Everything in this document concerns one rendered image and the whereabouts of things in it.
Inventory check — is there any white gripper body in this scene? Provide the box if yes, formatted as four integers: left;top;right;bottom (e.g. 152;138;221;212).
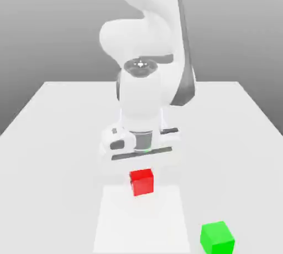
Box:
105;145;181;172

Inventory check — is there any small red cube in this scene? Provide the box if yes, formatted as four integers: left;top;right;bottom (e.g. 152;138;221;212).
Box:
129;168;154;197

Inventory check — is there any small green cube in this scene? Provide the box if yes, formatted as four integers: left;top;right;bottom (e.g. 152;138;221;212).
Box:
200;221;235;254

